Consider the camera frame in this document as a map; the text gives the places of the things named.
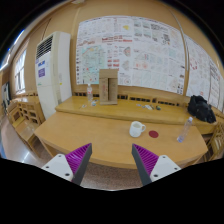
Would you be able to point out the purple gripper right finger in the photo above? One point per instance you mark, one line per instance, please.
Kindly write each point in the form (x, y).
(152, 167)

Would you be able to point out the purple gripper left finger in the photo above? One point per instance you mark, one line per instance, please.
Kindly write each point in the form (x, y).
(71, 166)

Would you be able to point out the clear plastic water bottle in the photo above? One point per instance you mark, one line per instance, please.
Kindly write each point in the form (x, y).
(185, 130)

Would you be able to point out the red round coaster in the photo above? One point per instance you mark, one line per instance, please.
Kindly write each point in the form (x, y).
(153, 134)

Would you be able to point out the white ceramic mug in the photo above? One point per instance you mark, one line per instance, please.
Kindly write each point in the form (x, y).
(136, 129)

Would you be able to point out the small items on far table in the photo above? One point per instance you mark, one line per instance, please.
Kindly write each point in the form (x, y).
(149, 107)

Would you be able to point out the wooden chairs at left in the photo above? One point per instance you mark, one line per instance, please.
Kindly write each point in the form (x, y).
(26, 115)

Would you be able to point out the wooden chair at right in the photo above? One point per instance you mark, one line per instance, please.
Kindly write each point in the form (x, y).
(216, 143)

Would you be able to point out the black backpack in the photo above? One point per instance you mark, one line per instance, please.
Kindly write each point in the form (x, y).
(199, 108)

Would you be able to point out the far clear plastic bottle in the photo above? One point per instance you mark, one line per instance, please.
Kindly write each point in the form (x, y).
(89, 92)

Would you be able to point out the brown cardboard box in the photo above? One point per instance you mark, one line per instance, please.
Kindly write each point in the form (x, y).
(108, 86)

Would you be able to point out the window at left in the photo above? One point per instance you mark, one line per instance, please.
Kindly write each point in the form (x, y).
(19, 73)

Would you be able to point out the white standing air conditioner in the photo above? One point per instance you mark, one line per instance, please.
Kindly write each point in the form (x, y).
(52, 71)

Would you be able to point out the right wall poster sheet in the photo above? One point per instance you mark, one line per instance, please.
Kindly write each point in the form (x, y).
(205, 78)

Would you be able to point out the large wall poster sheet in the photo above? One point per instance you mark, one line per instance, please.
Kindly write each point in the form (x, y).
(146, 53)

